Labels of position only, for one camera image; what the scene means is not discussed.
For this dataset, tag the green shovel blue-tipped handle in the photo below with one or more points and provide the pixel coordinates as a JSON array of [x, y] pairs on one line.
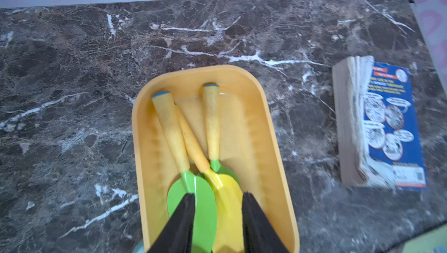
[[205, 219]]

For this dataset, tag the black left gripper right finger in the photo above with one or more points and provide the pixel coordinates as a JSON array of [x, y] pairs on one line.
[[258, 234]]

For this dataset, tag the yellow plastic shovel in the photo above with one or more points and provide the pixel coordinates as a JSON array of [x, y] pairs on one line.
[[228, 195]]

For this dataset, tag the blue Macmillan paperback book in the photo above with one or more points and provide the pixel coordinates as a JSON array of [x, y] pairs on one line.
[[377, 131]]

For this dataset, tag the green shovel yellow handle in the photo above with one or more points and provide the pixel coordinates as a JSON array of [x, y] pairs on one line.
[[211, 102]]

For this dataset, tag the yellow-green booklet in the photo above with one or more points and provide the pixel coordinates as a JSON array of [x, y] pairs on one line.
[[434, 241]]

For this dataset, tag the yellow plastic storage box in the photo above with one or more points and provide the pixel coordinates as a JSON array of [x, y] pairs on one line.
[[248, 146]]

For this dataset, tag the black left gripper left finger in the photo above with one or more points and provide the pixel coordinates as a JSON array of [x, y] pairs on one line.
[[176, 236]]

